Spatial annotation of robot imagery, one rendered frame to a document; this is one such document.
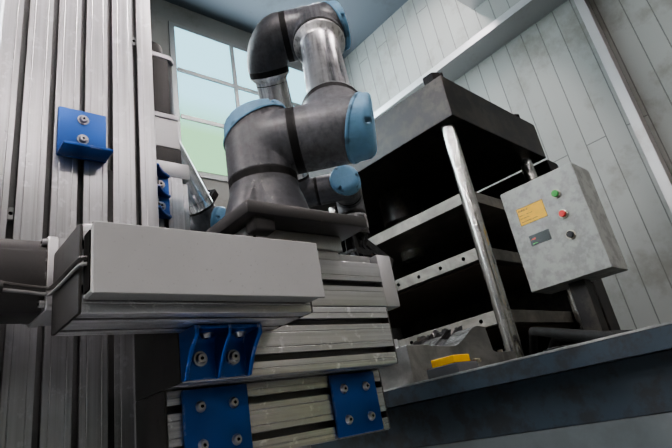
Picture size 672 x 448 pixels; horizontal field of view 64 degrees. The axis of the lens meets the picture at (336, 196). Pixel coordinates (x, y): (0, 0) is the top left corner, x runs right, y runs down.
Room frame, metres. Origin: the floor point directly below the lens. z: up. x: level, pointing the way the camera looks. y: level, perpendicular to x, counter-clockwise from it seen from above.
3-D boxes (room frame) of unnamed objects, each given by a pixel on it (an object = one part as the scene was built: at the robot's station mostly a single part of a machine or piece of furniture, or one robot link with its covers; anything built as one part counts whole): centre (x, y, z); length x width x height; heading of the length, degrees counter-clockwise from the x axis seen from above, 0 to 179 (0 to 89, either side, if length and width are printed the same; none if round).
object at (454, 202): (2.67, -0.37, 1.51); 1.10 x 0.70 x 0.05; 47
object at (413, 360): (1.58, -0.17, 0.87); 0.50 x 0.26 x 0.14; 137
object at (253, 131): (0.81, 0.11, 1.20); 0.13 x 0.12 x 0.14; 88
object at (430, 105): (2.63, -0.33, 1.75); 1.30 x 0.84 x 0.61; 47
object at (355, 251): (1.35, -0.03, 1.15); 0.09 x 0.08 x 0.12; 137
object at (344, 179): (1.26, -0.01, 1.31); 0.11 x 0.11 x 0.08; 88
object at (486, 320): (2.66, -0.36, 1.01); 1.10 x 0.74 x 0.05; 47
